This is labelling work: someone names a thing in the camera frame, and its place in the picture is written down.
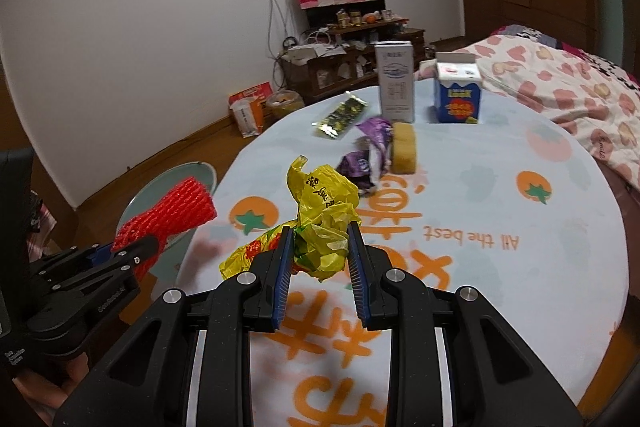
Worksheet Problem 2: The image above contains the yellow plastic wrapper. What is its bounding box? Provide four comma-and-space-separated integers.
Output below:
219, 155, 361, 281

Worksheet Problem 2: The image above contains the purple wrapper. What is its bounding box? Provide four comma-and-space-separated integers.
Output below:
336, 116, 393, 196

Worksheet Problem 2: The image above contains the red foam fruit net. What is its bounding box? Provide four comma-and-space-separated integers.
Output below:
112, 176, 217, 282

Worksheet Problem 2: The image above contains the person left hand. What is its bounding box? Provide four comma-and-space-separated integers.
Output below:
13, 353, 89, 426

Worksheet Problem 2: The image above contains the yellow sponge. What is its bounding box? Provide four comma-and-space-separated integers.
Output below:
390, 121, 416, 174

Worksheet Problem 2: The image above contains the gold black foil packet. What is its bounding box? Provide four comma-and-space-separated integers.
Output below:
311, 91, 369, 140

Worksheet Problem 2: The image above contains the fruit pattern white tablecloth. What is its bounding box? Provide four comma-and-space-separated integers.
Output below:
177, 80, 628, 426

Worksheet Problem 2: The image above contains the red white box on floor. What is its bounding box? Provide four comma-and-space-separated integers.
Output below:
228, 82, 273, 138

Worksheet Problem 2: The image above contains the clear plastic jar on floor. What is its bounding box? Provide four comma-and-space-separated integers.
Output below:
266, 90, 305, 120

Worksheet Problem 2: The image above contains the dark wooden tv stand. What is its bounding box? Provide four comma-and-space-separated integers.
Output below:
278, 20, 426, 104

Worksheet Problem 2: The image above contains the tall white grey carton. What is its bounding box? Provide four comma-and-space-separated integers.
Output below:
374, 41, 416, 124

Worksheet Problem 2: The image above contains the blue white milk carton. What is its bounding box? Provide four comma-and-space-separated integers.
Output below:
434, 52, 483, 124

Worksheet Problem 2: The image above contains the pink heart pattern quilt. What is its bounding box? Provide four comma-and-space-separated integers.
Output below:
414, 24, 640, 193

